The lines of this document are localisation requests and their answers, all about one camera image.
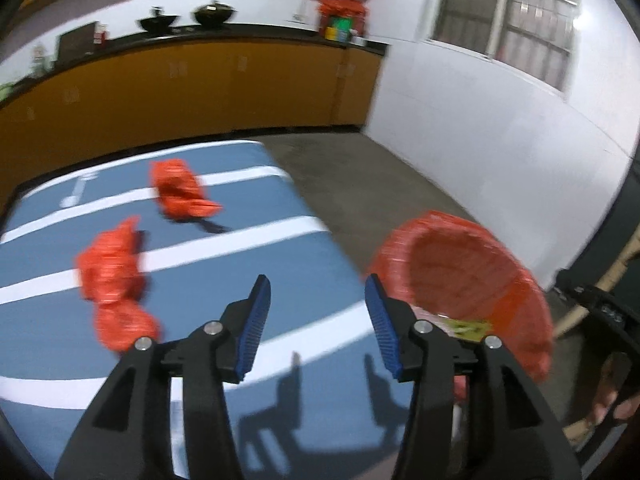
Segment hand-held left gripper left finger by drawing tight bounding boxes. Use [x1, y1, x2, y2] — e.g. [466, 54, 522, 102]
[54, 274, 272, 480]

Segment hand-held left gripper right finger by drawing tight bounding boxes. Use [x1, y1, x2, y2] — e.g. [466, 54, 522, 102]
[364, 274, 583, 480]

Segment orange plastic basket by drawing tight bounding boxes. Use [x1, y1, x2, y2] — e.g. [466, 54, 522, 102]
[364, 210, 555, 403]

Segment person's right hand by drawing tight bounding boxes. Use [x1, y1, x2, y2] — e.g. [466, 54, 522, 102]
[587, 352, 640, 426]

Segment wooden stick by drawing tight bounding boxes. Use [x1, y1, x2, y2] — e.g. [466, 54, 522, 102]
[552, 220, 640, 338]

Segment blue white striped tablecloth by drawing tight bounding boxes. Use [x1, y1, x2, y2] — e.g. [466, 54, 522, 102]
[0, 140, 416, 480]

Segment yellow green wrapper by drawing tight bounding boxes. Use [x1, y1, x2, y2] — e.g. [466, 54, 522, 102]
[442, 317, 493, 343]

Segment orange plastic bag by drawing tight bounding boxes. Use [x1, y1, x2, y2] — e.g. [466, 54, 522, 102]
[75, 216, 162, 358]
[150, 159, 223, 221]

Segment orange base cabinets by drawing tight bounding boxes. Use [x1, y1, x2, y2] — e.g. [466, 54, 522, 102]
[0, 40, 388, 211]

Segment black kitchen countertop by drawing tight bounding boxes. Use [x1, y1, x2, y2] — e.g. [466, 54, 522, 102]
[0, 22, 391, 106]

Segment orange bag with boxes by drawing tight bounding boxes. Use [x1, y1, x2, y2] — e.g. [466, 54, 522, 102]
[317, 0, 368, 43]

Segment black wok with lid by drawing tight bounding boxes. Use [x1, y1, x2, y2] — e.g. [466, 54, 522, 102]
[192, 1, 235, 26]

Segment barred window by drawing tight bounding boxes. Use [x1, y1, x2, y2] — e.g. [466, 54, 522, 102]
[430, 0, 581, 93]

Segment brown cutting board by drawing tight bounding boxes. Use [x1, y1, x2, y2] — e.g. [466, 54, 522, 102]
[56, 21, 98, 61]

